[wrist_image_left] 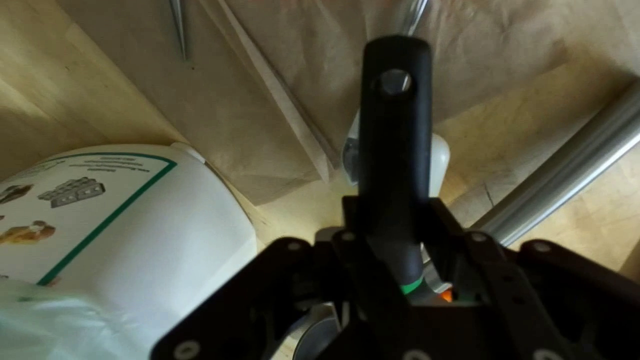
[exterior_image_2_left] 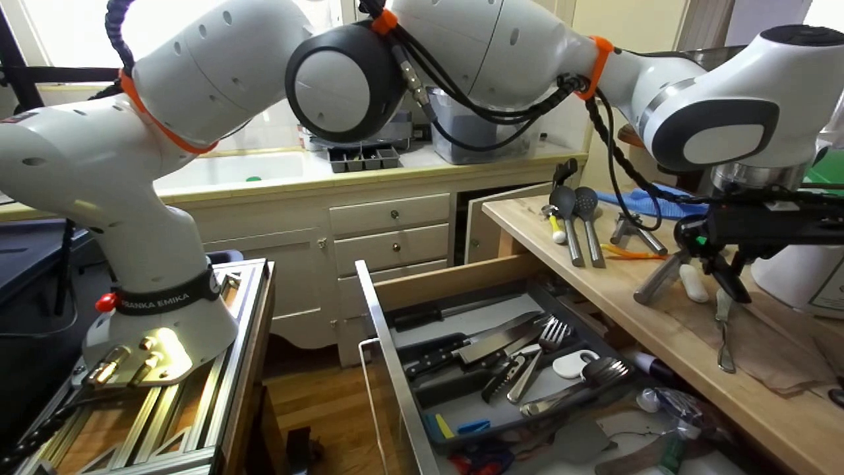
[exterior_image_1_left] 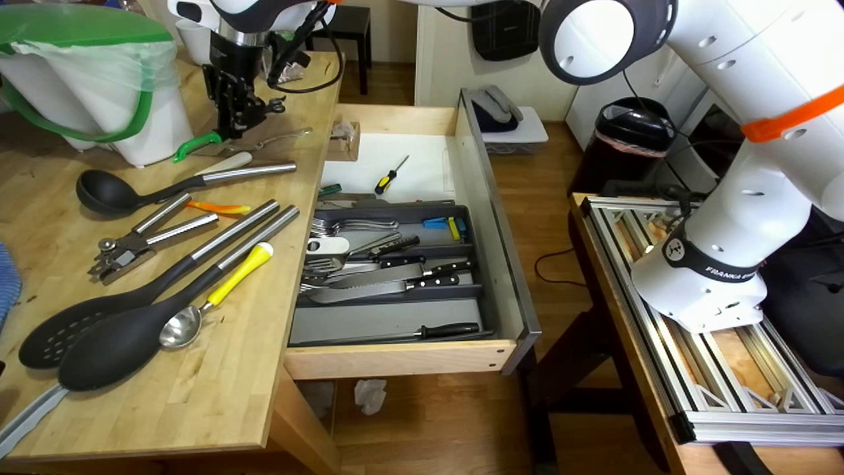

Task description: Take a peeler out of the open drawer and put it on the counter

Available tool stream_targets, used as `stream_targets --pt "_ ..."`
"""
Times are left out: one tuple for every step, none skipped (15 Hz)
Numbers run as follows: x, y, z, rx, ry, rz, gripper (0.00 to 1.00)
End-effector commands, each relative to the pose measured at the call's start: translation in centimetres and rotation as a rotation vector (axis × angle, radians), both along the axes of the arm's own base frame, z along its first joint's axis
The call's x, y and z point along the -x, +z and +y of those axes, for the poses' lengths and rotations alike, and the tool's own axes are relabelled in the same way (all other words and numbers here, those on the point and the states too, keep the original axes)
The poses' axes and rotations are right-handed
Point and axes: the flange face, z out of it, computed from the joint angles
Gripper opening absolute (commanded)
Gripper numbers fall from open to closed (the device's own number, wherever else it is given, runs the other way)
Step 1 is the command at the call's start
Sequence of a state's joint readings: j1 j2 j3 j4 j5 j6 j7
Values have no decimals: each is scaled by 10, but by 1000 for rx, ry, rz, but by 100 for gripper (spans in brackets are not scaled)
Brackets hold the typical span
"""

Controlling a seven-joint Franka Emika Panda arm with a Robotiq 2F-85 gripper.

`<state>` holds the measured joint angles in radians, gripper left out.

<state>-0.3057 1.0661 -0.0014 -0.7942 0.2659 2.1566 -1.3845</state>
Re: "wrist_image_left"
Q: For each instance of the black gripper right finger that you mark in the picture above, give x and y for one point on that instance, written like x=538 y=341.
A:
x=572 y=300

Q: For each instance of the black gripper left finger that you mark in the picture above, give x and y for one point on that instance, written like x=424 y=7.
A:
x=212 y=321

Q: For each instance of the black peeler with green collar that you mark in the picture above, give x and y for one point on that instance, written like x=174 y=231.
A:
x=392 y=166

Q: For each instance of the white bucket with green lid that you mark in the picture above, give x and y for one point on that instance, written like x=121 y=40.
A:
x=173 y=246

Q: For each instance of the orange flat utensil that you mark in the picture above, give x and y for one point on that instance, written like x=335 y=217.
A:
x=445 y=294

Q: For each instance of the translucent plastic bag liner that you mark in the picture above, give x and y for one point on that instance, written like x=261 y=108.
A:
x=60 y=326

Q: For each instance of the brown paper bag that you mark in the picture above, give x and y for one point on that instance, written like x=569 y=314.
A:
x=221 y=113
x=492 y=53

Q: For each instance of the thin dark metal tool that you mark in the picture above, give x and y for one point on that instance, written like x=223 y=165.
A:
x=181 y=26

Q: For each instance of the silver fork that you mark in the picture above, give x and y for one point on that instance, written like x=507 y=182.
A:
x=412 y=16

